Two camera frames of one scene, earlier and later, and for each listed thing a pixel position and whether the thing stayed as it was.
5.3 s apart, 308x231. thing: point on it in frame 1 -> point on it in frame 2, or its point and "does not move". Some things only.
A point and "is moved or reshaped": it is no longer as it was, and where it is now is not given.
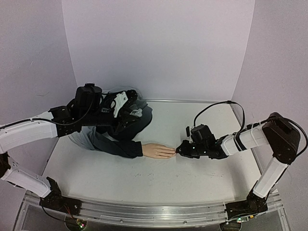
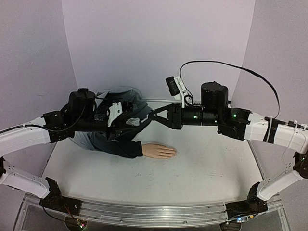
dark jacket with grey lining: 113,140 does not move
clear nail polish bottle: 138,113 is moved or reshaped
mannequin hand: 156,150 does not move
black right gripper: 190,149 -> 176,116
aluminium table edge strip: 186,100 does not move
